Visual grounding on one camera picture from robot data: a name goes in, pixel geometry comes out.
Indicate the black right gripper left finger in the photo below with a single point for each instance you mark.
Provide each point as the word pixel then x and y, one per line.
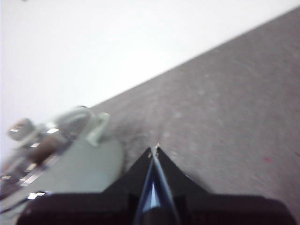
pixel 93 208

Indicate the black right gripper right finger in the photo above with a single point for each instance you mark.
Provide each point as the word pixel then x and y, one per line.
pixel 222 211

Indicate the pale green electric steamer pot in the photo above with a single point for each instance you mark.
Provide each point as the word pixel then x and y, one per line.
pixel 89 164

